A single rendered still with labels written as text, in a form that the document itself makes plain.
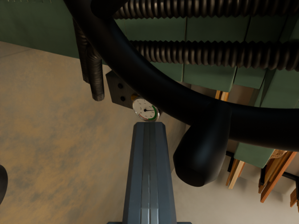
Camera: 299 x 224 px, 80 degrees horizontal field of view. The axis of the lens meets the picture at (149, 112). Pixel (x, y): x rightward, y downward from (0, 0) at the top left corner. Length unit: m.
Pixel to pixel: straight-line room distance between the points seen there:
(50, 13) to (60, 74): 0.52
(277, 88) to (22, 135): 0.97
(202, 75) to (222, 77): 0.03
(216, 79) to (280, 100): 0.13
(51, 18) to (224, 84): 0.42
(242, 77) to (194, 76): 0.08
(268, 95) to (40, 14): 0.52
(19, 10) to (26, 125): 0.53
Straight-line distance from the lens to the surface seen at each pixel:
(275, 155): 0.45
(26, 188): 1.18
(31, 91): 0.97
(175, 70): 0.36
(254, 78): 0.33
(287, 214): 4.14
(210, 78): 0.34
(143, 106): 0.36
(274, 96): 0.23
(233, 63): 0.19
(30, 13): 0.61
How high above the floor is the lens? 0.82
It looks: 25 degrees down
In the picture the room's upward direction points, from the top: 108 degrees clockwise
